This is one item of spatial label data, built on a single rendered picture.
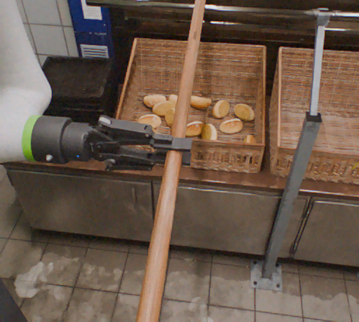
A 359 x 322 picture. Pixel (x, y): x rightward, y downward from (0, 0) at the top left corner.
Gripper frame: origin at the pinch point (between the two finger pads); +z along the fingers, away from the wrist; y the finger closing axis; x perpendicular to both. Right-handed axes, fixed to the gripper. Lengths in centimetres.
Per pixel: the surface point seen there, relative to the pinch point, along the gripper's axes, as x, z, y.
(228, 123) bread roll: -71, 13, 54
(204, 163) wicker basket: -50, 5, 56
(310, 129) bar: -39, 35, 26
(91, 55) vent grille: -97, -50, 43
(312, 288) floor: -37, 56, 118
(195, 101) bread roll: -84, -2, 54
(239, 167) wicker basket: -50, 18, 57
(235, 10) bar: -62, 11, 1
